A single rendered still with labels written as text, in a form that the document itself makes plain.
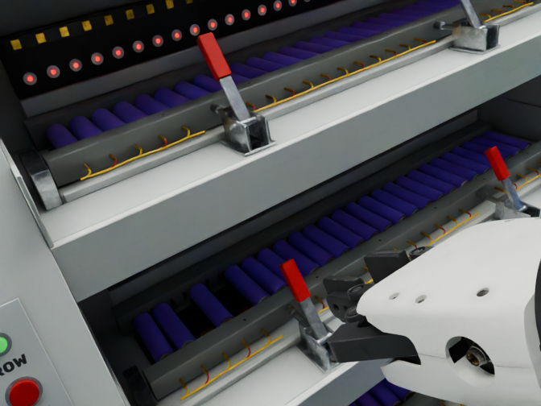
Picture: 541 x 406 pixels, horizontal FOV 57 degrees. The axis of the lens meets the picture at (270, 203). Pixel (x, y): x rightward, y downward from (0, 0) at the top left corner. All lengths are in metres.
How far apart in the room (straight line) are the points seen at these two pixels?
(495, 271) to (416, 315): 0.04
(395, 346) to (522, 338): 0.07
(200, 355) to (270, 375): 0.06
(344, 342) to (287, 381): 0.19
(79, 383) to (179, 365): 0.11
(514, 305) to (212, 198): 0.22
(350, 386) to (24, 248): 0.28
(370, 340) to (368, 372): 0.22
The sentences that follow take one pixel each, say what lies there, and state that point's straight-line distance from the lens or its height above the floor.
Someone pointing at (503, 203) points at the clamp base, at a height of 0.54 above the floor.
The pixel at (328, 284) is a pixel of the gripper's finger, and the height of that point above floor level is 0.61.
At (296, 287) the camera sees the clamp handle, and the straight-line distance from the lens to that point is 0.42.
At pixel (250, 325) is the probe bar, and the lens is 0.46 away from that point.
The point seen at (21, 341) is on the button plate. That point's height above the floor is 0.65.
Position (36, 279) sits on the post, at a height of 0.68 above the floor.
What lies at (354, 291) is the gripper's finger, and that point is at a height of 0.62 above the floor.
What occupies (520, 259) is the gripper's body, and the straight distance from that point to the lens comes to 0.22.
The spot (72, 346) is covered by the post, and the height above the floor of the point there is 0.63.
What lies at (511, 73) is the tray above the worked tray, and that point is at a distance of 0.57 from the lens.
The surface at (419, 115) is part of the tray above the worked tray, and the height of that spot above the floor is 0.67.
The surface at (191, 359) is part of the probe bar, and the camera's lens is 0.44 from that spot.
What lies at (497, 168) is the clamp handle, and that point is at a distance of 0.58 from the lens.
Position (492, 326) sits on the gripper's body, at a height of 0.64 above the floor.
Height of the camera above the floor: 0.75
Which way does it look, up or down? 14 degrees down
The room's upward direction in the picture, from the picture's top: 20 degrees counter-clockwise
